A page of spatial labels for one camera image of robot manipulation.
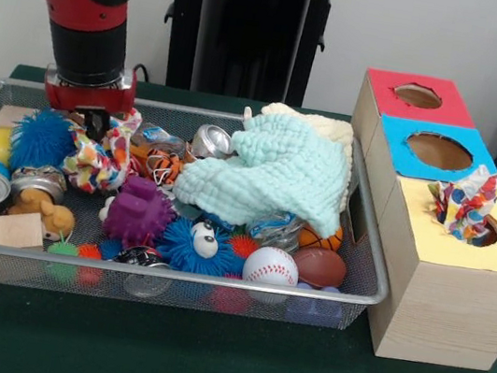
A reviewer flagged dark green tablecloth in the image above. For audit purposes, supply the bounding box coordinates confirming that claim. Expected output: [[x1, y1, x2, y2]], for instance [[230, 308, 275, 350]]
[[0, 59, 497, 373]]

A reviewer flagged wooden box with three holes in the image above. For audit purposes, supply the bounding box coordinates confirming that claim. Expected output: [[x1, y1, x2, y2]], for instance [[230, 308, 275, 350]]
[[314, 64, 497, 373]]

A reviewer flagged black cable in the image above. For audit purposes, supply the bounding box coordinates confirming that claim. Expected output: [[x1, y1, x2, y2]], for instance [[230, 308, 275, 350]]
[[131, 63, 153, 85]]

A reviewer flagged mint waffle cloth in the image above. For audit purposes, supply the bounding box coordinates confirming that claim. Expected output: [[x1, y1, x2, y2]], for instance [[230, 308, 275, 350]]
[[168, 96, 362, 240]]

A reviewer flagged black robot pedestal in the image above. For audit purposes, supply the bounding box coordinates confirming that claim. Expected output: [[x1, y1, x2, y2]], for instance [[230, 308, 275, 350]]
[[144, 0, 358, 115]]

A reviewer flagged colourful dotted cloth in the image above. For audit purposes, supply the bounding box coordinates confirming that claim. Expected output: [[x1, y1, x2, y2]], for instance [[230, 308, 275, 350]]
[[58, 97, 145, 201], [419, 156, 497, 249]]

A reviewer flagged white toy baseball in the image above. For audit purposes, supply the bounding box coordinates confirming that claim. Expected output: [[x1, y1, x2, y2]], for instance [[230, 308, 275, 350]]
[[241, 242, 305, 289]]

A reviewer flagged brown toy football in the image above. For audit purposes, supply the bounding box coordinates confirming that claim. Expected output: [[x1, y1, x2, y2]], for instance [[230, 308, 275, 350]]
[[289, 243, 351, 292]]

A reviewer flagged cream waffle cloth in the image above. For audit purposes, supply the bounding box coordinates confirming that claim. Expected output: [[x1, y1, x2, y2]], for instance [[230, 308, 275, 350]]
[[248, 99, 362, 203]]

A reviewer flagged blue fuzzy toy with eyes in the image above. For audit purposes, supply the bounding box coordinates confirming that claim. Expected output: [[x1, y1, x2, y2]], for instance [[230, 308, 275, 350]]
[[154, 214, 250, 281]]

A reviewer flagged wire mesh bin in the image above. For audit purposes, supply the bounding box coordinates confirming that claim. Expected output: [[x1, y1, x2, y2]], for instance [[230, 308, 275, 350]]
[[0, 76, 414, 347]]

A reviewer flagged blue spiky pom ball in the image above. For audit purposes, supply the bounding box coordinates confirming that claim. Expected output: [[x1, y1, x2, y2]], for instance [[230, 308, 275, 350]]
[[5, 104, 82, 179]]

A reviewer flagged purple spiky toy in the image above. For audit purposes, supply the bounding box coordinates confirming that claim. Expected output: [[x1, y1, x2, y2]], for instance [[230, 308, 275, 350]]
[[100, 171, 183, 251]]

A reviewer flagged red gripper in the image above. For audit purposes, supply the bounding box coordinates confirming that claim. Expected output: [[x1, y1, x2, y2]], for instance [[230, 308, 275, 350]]
[[35, 54, 142, 148]]

